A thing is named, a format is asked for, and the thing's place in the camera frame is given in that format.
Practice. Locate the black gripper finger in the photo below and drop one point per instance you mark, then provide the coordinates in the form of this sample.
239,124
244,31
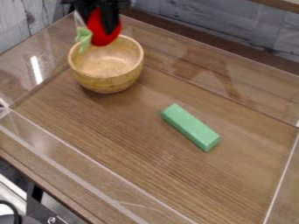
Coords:
84,7
109,10

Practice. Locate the red plush fruit green stem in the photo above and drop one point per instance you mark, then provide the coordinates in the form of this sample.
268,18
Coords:
91,33

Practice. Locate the wooden bowl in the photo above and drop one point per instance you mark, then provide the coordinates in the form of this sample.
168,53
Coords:
107,69

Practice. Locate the green rectangular block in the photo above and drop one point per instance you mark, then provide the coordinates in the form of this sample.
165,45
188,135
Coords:
191,127

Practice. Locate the clear acrylic tray enclosure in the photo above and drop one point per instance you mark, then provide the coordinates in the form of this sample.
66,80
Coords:
104,154

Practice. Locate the black table leg bracket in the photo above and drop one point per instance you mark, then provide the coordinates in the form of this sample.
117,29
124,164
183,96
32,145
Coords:
45,209

